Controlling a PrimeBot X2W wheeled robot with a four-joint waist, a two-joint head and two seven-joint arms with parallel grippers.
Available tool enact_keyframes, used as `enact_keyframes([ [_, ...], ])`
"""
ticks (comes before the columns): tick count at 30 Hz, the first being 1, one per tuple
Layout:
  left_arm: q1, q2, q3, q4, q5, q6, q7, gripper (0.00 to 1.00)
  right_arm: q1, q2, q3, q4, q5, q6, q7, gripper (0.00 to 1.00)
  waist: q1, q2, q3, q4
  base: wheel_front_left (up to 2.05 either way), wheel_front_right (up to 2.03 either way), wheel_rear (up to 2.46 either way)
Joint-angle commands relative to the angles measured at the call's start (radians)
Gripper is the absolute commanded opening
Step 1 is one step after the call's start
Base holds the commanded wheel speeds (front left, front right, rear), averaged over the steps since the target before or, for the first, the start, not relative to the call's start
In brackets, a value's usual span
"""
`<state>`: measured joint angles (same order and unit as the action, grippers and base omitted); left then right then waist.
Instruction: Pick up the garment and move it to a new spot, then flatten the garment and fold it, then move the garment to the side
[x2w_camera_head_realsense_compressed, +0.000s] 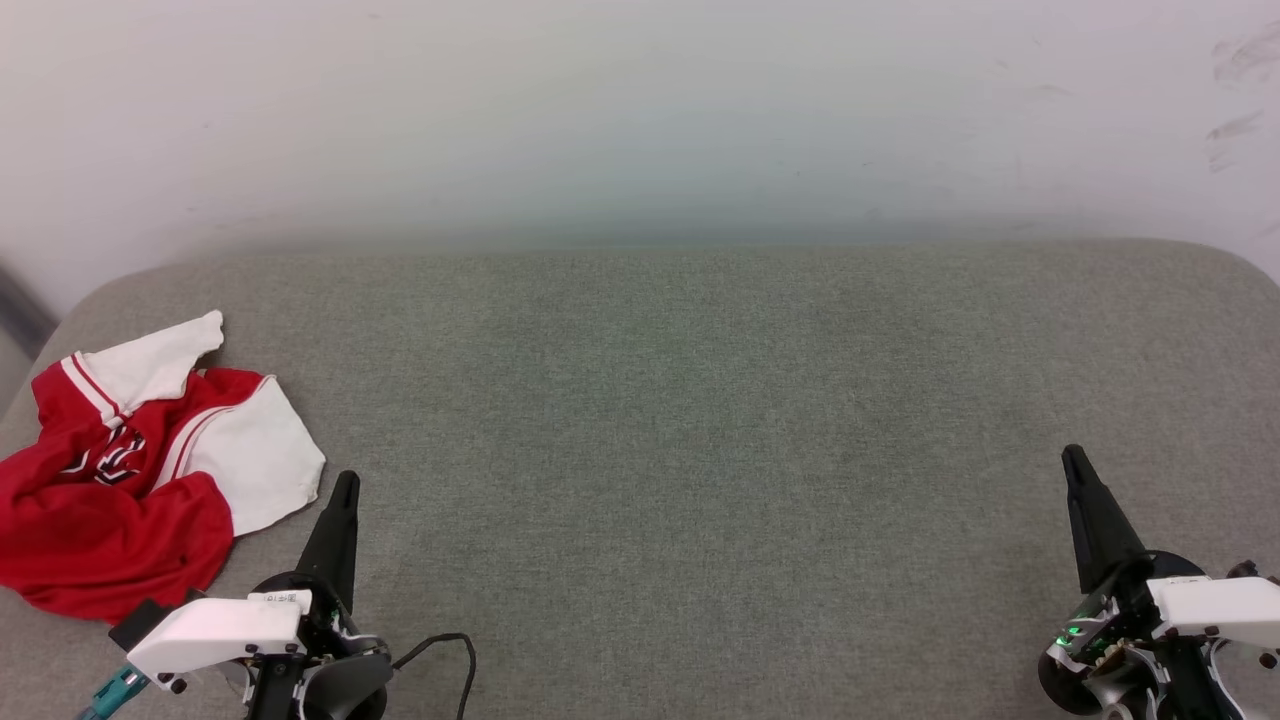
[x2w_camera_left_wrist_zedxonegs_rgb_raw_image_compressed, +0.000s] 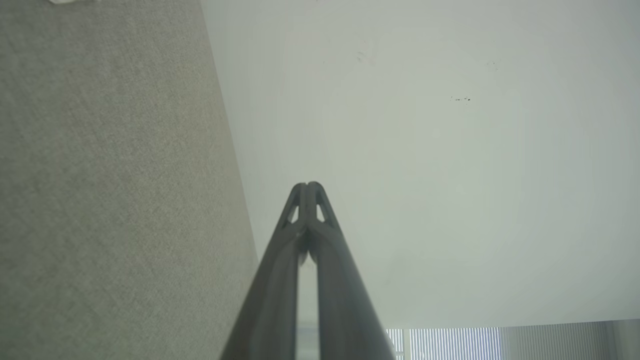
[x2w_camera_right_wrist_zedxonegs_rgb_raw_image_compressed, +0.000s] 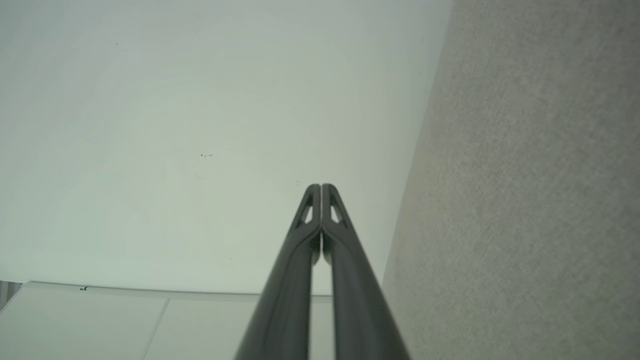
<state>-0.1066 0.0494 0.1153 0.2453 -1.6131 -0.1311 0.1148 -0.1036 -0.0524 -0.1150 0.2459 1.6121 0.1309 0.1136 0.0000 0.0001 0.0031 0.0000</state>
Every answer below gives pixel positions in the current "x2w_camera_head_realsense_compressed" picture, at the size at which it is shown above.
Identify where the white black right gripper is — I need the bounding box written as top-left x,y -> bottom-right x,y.
1038,444 -> 1280,720

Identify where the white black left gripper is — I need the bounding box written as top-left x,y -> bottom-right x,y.
125,471 -> 391,720

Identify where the red and white shirt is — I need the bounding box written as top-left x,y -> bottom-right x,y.
0,310 -> 327,625

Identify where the grey fabric sofa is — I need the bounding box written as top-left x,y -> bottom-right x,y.
0,238 -> 1280,720

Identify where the thin black left gripper cable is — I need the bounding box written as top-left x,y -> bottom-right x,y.
390,632 -> 477,720

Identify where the teal left camera connector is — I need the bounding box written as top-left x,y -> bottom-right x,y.
78,665 -> 151,720

